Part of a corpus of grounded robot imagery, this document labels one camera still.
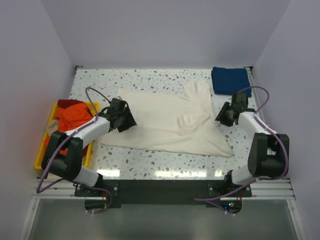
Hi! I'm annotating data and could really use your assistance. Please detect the cream white t shirt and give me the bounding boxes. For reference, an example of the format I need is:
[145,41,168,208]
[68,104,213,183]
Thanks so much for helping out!
[100,81,233,157]

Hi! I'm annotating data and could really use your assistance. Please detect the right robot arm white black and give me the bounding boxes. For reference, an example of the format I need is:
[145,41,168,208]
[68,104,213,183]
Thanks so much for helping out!
[215,92,290,197]

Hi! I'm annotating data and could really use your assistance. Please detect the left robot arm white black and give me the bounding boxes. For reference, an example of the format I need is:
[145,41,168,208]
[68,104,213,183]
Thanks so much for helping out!
[41,98,137,196]

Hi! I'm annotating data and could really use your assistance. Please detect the yellow plastic bin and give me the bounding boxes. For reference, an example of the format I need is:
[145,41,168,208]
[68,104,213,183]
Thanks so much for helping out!
[34,101,100,170]

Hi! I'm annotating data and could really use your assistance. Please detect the folded blue t shirt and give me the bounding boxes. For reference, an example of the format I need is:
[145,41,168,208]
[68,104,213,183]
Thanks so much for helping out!
[211,66,251,96]

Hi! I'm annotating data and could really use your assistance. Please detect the orange t shirt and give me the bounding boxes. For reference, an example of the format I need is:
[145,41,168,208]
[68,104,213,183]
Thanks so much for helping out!
[44,102,93,147]

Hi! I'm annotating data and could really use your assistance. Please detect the dark red t shirt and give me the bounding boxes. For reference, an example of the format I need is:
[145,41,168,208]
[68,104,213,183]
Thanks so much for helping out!
[57,99,83,110]

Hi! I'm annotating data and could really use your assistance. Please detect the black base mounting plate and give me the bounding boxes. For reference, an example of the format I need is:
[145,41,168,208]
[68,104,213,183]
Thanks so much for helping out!
[74,179,238,210]

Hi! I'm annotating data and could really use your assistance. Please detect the aluminium frame rail front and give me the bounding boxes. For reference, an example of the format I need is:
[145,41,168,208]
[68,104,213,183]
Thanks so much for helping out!
[32,180,295,200]

